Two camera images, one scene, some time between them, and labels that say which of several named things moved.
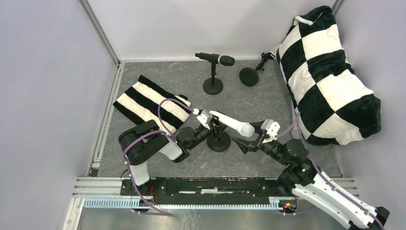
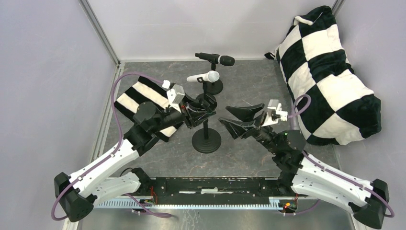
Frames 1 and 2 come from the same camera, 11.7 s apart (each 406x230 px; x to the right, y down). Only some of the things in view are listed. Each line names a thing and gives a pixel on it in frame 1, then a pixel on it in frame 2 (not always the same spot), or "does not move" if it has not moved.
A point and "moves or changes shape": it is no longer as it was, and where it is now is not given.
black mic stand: [249, 76] → [206, 140]
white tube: [244, 129] moves or changes shape
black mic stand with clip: [213, 86] does not move
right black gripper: [256, 144] → [253, 128]
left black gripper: [211, 127] → [187, 114]
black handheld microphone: [213, 58] does not move
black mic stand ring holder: [220, 140] → [202, 96]
